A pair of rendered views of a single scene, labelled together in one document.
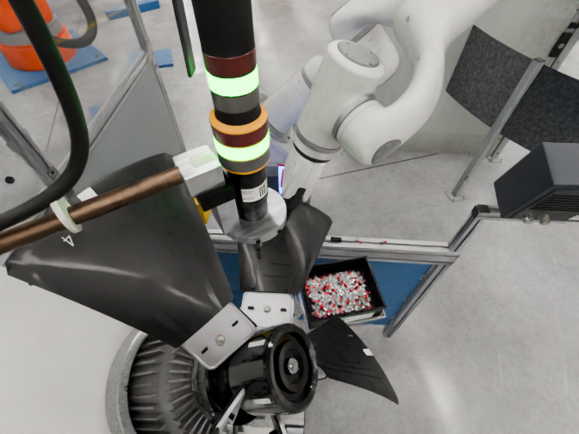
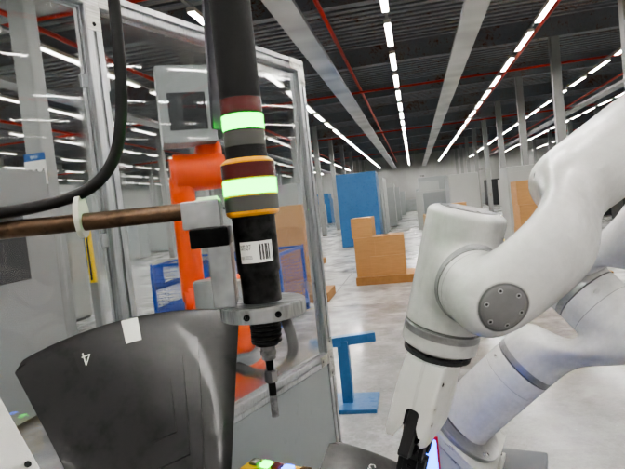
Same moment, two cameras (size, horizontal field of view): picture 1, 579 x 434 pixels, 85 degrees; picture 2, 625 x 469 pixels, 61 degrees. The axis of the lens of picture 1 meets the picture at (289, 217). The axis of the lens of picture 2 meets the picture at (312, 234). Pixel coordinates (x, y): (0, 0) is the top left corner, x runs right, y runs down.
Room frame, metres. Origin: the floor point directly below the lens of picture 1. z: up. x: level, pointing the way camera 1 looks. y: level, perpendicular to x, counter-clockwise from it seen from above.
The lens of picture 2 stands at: (-0.15, -0.20, 1.53)
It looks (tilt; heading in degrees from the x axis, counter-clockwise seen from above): 3 degrees down; 27
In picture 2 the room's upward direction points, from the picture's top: 6 degrees counter-clockwise
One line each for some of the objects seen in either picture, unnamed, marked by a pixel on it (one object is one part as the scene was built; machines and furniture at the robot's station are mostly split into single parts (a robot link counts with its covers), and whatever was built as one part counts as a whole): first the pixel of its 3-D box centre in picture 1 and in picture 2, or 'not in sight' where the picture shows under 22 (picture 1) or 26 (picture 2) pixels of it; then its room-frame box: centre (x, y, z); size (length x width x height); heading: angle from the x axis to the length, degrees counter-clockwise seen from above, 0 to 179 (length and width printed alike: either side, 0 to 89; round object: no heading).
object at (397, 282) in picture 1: (309, 293); not in sight; (0.56, -0.09, 0.45); 0.82 x 0.02 x 0.66; 86
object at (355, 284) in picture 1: (339, 294); not in sight; (0.39, -0.14, 0.83); 0.19 x 0.14 x 0.03; 101
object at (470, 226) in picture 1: (467, 229); not in sight; (0.53, -0.51, 0.96); 0.03 x 0.03 x 0.20; 86
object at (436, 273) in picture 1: (408, 305); not in sight; (0.53, -0.51, 0.39); 0.04 x 0.04 x 0.78; 86
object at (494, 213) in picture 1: (519, 213); not in sight; (0.52, -0.62, 1.04); 0.24 x 0.03 x 0.03; 86
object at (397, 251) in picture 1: (315, 246); not in sight; (0.56, -0.09, 0.82); 0.90 x 0.04 x 0.08; 86
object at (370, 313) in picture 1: (338, 292); not in sight; (0.39, -0.14, 0.85); 0.22 x 0.17 x 0.07; 101
